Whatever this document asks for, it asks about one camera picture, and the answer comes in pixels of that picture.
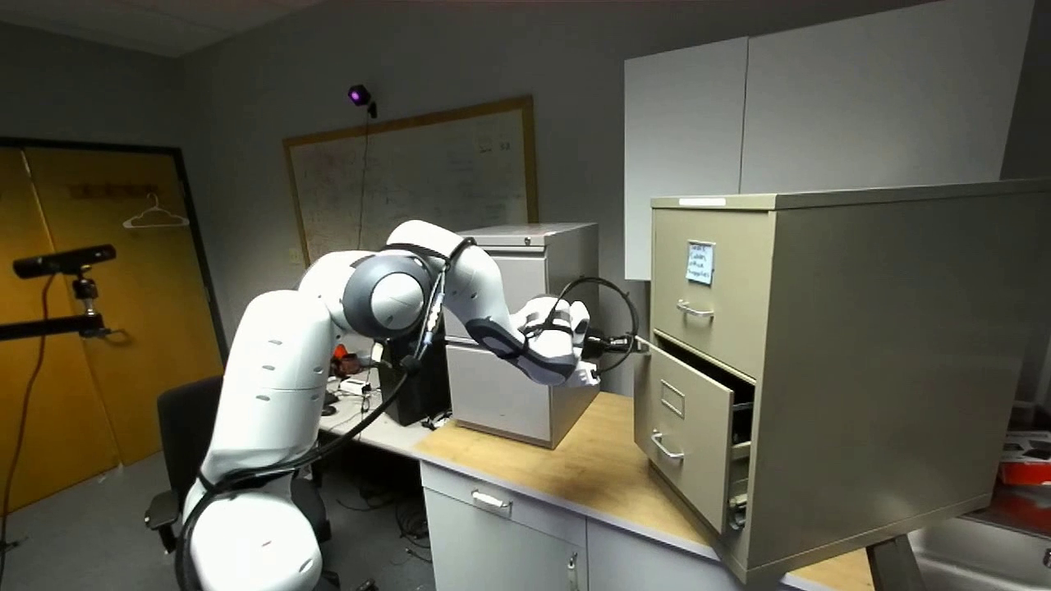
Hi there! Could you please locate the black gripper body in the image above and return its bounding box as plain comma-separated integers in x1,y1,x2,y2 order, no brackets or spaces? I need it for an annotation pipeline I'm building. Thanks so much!
581,332,632,360

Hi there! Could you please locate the beige bottom drawer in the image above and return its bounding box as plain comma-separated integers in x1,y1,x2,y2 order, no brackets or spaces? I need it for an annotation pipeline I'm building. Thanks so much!
635,340,756,537

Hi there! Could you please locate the beige drawer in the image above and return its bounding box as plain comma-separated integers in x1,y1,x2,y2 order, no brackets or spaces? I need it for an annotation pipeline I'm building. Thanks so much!
635,340,756,537
652,206,776,379

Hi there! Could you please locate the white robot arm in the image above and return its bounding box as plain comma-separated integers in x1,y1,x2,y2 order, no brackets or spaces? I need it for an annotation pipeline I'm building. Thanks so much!
173,221,640,591

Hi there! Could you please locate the beige top drawer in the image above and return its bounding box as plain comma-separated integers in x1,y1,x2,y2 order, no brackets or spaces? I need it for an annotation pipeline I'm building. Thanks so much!
652,206,776,379

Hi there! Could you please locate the grey small file cabinet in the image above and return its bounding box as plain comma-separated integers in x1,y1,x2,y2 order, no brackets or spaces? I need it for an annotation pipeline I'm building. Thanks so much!
441,221,605,450

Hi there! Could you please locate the beige file cabinet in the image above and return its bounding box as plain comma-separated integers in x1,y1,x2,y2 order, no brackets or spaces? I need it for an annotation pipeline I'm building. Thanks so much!
647,180,1051,591

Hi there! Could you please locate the grey desk drawer unit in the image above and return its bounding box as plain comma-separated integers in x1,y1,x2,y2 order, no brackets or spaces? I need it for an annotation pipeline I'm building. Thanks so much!
420,463,740,591

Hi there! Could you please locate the black box on desk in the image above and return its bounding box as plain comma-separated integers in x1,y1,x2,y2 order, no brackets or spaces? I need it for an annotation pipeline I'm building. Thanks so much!
379,343,449,427

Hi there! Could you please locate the wood framed whiteboard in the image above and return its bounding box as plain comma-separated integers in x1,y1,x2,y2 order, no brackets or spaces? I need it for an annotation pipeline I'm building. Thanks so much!
285,94,539,261

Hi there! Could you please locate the purple lit webcam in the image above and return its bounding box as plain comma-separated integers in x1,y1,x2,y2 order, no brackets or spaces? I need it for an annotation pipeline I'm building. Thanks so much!
345,81,379,119

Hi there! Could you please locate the black office chair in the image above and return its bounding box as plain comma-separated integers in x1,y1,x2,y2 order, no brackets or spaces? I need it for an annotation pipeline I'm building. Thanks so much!
146,379,327,591

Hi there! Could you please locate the orange wooden door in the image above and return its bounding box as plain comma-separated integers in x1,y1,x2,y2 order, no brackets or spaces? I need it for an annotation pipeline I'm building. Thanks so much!
0,146,225,511

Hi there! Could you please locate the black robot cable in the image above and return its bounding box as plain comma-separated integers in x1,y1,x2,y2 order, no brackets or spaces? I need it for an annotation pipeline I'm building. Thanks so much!
173,235,643,591

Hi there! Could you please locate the white wall cabinet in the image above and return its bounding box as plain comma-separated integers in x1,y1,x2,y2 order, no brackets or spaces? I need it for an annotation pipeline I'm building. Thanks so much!
626,0,1034,278

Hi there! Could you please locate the wire coat hanger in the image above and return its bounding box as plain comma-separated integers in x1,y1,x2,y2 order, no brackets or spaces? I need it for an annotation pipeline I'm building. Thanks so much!
121,201,189,235

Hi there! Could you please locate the black camera on stand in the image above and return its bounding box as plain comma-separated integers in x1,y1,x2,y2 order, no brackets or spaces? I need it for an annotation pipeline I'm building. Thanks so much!
0,243,116,343

